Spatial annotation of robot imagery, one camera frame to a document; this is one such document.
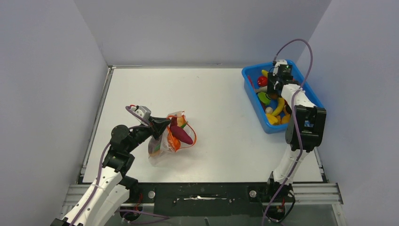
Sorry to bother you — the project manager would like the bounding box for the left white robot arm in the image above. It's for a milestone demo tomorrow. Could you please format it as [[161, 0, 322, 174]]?
[[51, 117, 171, 226]]

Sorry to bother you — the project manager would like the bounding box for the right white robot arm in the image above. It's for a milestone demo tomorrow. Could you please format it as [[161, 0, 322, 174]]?
[[264, 60, 327, 201]]

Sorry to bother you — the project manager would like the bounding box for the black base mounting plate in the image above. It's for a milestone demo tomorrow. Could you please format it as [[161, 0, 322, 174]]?
[[106, 174, 297, 219]]

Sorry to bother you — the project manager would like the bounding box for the red toy tomato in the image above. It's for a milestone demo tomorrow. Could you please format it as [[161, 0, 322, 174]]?
[[257, 76, 268, 87]]

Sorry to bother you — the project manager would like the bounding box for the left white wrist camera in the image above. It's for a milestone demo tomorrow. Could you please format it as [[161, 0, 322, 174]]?
[[129, 105, 152, 121]]

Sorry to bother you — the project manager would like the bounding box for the yellow toy lemon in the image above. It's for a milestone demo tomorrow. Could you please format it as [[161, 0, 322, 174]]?
[[265, 113, 280, 126]]

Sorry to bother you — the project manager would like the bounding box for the grey toy fish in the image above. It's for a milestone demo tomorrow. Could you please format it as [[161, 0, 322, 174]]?
[[255, 86, 268, 93]]

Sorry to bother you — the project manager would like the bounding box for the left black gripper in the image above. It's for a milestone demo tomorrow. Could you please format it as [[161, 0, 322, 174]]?
[[126, 115, 171, 153]]

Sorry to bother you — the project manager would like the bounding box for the blue plastic bin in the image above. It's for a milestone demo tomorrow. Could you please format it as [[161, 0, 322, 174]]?
[[241, 60, 325, 135]]

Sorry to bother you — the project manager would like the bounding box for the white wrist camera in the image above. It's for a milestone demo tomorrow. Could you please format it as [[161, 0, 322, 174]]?
[[273, 60, 288, 75], [129, 105, 152, 121]]

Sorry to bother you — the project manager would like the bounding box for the yellow toy banana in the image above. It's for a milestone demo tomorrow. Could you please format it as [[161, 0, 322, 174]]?
[[261, 70, 269, 78], [271, 97, 285, 117]]

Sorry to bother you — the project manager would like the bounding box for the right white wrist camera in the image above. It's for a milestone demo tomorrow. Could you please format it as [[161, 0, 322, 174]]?
[[273, 60, 288, 75]]

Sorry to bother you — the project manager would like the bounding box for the white toy mushroom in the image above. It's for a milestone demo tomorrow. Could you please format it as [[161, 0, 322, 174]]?
[[265, 107, 274, 114]]

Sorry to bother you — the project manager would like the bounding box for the orange toy pumpkin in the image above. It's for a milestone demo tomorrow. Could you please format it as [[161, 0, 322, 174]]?
[[167, 134, 181, 152]]

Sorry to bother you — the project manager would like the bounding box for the purple toy sweet potato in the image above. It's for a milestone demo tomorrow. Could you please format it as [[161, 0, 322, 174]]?
[[170, 125, 193, 145]]

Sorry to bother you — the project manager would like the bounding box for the clear zip top bag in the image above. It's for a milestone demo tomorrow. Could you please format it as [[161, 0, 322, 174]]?
[[148, 111, 197, 165]]

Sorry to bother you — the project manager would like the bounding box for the green toy starfruit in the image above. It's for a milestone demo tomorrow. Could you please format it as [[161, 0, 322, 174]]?
[[257, 92, 271, 105]]

